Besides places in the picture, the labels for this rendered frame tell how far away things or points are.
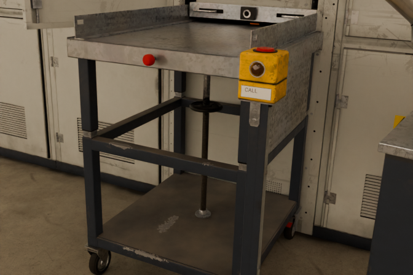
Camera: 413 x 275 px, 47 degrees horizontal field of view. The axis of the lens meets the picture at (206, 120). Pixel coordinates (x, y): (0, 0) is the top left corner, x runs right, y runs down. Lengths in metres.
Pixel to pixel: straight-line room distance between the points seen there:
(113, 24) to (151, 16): 0.23
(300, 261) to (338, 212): 0.25
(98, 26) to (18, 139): 1.38
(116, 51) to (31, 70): 1.25
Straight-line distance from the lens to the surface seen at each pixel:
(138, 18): 1.73
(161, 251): 1.60
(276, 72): 0.93
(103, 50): 1.41
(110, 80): 2.26
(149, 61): 1.27
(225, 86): 1.98
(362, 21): 1.78
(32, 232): 2.12
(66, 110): 2.49
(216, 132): 2.05
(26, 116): 2.70
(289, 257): 1.93
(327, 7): 1.82
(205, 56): 1.23
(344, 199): 1.96
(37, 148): 2.71
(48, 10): 1.82
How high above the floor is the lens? 1.05
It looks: 18 degrees down
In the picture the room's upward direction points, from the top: 2 degrees clockwise
